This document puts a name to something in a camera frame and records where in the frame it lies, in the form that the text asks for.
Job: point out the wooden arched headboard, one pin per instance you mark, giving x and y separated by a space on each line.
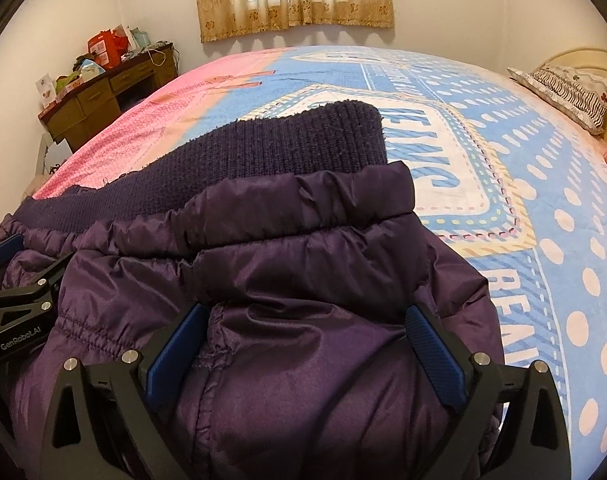
586 59

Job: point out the red gift bag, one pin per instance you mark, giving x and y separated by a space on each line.
104 50

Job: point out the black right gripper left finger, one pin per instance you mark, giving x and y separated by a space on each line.
106 421

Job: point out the patterned grey pillow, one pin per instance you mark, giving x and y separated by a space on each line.
580 95

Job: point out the purple puffer jacket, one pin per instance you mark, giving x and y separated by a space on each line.
302 238

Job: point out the brown wooden desk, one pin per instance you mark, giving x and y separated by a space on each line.
94 105

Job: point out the pink and blue bedspread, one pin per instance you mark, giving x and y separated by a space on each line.
508 182

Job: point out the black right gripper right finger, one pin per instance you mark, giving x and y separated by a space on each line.
532 442

